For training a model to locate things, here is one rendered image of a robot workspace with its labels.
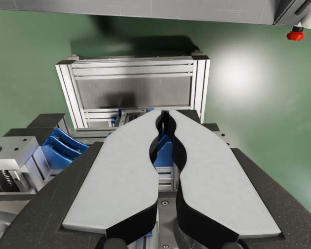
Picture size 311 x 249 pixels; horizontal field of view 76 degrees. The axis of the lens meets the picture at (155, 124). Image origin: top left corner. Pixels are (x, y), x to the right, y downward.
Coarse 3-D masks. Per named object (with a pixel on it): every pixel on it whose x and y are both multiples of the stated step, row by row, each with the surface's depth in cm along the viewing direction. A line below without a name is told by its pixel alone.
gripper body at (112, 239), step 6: (108, 240) 5; (114, 240) 5; (120, 240) 5; (108, 246) 5; (114, 246) 5; (120, 246) 5; (126, 246) 5; (228, 246) 5; (234, 246) 5; (240, 246) 5
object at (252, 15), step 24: (0, 0) 32; (24, 0) 32; (48, 0) 32; (72, 0) 32; (96, 0) 32; (120, 0) 32; (144, 0) 32; (168, 0) 32; (192, 0) 32; (216, 0) 32; (240, 0) 32; (264, 0) 32; (264, 24) 34
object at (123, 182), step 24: (144, 120) 10; (120, 144) 9; (144, 144) 9; (96, 168) 7; (120, 168) 7; (144, 168) 8; (96, 192) 7; (120, 192) 7; (144, 192) 7; (72, 216) 6; (96, 216) 6; (120, 216) 6; (144, 216) 6
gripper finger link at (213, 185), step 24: (168, 120) 11; (192, 120) 11; (192, 144) 9; (216, 144) 9; (192, 168) 8; (216, 168) 8; (240, 168) 8; (192, 192) 7; (216, 192) 7; (240, 192) 7; (192, 216) 6; (216, 216) 6; (240, 216) 6; (264, 216) 6; (216, 240) 6
